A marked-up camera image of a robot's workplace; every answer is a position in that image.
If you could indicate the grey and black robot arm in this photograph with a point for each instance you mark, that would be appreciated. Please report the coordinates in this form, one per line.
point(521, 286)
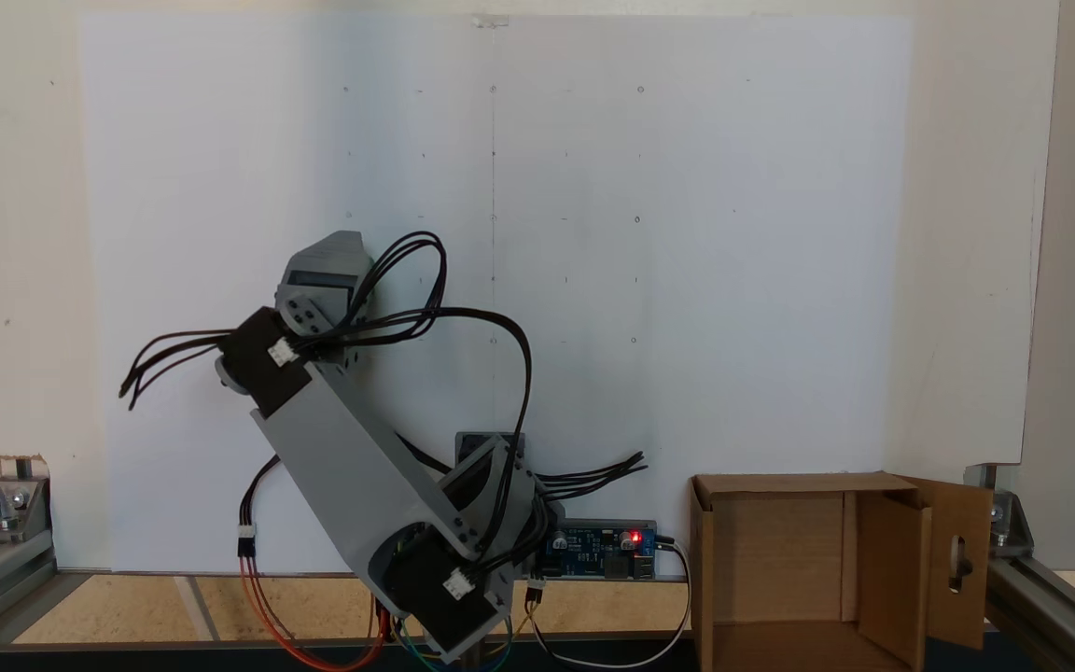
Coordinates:
point(351, 448)

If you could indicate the clear tape piece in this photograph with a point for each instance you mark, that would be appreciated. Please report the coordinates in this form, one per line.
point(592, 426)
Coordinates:
point(491, 20)

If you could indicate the blue power circuit board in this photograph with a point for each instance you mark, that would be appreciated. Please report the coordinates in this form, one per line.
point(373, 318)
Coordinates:
point(593, 551)

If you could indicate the brown cardboard box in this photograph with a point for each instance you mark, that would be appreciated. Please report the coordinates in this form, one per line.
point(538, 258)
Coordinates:
point(780, 541)

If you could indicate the metal corner bracket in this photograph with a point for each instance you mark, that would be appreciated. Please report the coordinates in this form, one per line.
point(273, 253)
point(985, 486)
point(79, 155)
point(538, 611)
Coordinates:
point(13, 509)
point(1009, 523)

